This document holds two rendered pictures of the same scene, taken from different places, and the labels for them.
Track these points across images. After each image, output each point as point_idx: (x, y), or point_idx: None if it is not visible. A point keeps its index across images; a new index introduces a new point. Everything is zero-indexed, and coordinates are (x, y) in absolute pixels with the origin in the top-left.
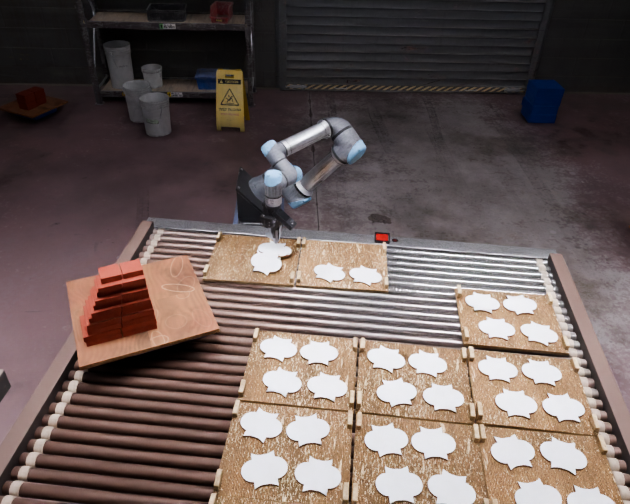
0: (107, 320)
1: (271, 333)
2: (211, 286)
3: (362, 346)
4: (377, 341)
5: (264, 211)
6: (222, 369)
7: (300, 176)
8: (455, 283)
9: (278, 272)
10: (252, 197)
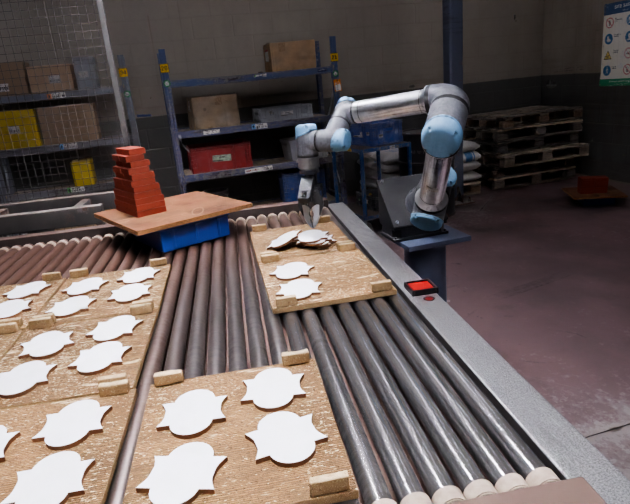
0: (119, 190)
1: (166, 269)
2: (242, 239)
3: (132, 305)
4: (161, 324)
5: None
6: (118, 268)
7: (337, 140)
8: (344, 367)
9: (278, 252)
10: (394, 200)
